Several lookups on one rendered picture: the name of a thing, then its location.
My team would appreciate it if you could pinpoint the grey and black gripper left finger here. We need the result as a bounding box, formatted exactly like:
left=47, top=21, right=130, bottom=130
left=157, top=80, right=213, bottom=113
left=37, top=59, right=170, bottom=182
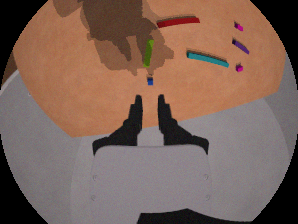
left=92, top=95, right=143, bottom=156

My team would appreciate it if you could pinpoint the lime green rod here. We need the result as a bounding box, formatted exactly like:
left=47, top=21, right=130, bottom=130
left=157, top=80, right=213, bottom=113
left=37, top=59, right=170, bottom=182
left=143, top=39, right=154, bottom=67

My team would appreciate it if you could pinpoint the turquoise rod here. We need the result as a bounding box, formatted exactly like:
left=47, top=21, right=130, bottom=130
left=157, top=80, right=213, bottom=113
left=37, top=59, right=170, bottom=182
left=187, top=52, right=229, bottom=68

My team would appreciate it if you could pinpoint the dark red rod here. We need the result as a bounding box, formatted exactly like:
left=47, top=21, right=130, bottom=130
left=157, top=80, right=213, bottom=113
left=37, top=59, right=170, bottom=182
left=157, top=18, right=200, bottom=28

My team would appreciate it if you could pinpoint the small magenta block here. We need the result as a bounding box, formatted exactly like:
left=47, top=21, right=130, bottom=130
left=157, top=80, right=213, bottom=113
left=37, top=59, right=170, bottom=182
left=236, top=65, right=243, bottom=72
left=235, top=24, right=243, bottom=31

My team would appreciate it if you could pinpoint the purple rod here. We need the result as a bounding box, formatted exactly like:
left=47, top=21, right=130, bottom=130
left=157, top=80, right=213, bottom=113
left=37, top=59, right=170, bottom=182
left=232, top=40, right=250, bottom=55

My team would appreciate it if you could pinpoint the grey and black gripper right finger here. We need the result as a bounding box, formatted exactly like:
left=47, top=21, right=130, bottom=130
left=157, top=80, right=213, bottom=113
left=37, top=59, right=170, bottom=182
left=158, top=94, right=209, bottom=155

